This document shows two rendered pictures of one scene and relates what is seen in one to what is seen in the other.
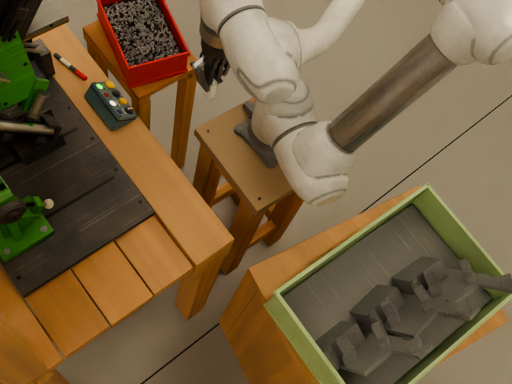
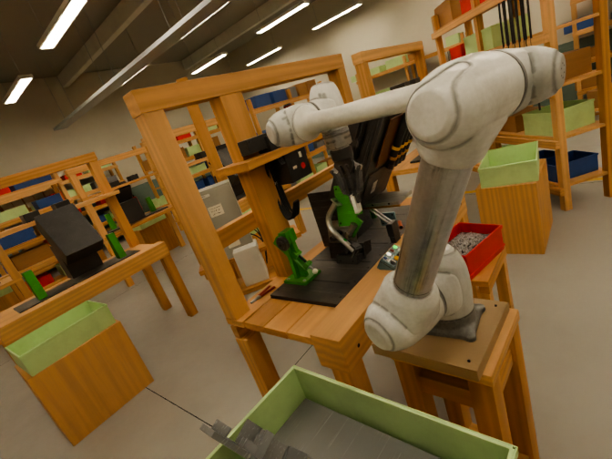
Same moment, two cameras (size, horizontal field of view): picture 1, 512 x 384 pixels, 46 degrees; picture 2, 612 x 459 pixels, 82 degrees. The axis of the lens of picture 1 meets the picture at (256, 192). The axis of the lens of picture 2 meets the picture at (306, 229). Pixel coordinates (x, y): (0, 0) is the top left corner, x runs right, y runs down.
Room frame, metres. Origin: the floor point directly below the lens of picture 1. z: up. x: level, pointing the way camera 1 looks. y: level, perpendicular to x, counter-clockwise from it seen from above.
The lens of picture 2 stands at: (0.91, -1.00, 1.66)
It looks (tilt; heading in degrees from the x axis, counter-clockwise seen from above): 18 degrees down; 105
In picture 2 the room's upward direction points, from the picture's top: 19 degrees counter-clockwise
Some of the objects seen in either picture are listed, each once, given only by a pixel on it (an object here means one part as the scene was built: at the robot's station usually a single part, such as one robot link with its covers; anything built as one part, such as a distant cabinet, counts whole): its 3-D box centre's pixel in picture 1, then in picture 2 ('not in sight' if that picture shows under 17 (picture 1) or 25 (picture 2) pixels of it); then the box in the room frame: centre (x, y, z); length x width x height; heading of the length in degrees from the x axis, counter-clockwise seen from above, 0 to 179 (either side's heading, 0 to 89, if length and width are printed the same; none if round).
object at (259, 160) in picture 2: not in sight; (290, 145); (0.47, 0.96, 1.52); 0.90 x 0.25 x 0.04; 60
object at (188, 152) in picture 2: not in sight; (203, 170); (-3.51, 7.74, 1.12); 3.22 x 0.55 x 2.23; 61
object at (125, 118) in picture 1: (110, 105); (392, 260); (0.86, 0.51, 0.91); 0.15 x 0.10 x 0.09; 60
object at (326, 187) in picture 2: not in sight; (341, 209); (0.63, 0.99, 1.07); 0.30 x 0.18 x 0.34; 60
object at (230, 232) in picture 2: not in sight; (293, 195); (0.38, 1.01, 1.23); 1.30 x 0.05 x 0.09; 60
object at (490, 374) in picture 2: not in sight; (453, 334); (1.01, 0.03, 0.83); 0.32 x 0.32 x 0.04; 58
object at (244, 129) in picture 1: (269, 126); (451, 310); (1.02, 0.04, 0.91); 0.22 x 0.18 x 0.06; 64
